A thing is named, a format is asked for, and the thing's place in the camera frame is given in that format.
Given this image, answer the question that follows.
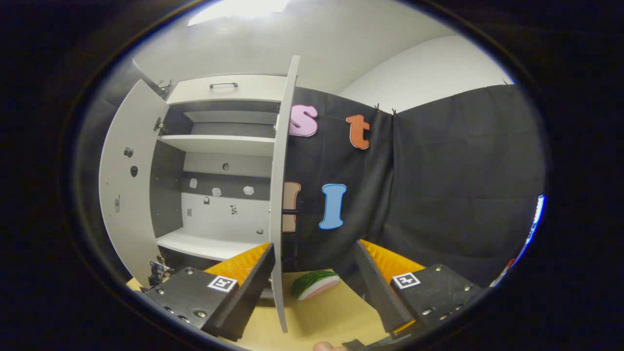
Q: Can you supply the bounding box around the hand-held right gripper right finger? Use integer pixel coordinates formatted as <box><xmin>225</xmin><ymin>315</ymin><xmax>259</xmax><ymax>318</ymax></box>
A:
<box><xmin>354</xmin><ymin>239</ymin><xmax>488</xmax><ymax>337</ymax></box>

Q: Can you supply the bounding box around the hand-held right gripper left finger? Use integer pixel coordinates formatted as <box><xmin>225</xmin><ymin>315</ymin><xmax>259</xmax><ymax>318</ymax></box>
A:
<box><xmin>140</xmin><ymin>242</ymin><xmax>276</xmax><ymax>343</ymax></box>

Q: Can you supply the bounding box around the white cabinet door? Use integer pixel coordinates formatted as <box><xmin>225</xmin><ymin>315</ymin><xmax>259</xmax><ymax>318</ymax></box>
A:
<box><xmin>269</xmin><ymin>55</ymin><xmax>301</xmax><ymax>333</ymax></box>
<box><xmin>98</xmin><ymin>79</ymin><xmax>171</xmax><ymax>288</ymax></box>

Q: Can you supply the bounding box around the white and grey cabinet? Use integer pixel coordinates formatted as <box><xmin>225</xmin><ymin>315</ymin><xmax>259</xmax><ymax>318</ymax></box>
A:
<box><xmin>149</xmin><ymin>74</ymin><xmax>288</xmax><ymax>299</ymax></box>

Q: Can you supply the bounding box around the white cabinet drawer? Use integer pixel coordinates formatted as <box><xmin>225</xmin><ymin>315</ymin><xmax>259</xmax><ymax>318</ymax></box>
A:
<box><xmin>167</xmin><ymin>74</ymin><xmax>288</xmax><ymax>105</ymax></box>

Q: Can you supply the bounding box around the toy watermelon slice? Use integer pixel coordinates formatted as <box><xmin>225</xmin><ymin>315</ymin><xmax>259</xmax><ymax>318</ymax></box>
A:
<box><xmin>292</xmin><ymin>270</ymin><xmax>340</xmax><ymax>301</ymax></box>

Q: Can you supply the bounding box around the small metal clamp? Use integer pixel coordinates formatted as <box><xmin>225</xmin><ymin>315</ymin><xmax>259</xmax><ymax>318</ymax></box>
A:
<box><xmin>148</xmin><ymin>256</ymin><xmax>171</xmax><ymax>287</ymax></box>

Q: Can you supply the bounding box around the black backdrop cloth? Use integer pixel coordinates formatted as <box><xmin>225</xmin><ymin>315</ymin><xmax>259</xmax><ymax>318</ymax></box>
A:
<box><xmin>76</xmin><ymin>58</ymin><xmax>546</xmax><ymax>288</ymax></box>

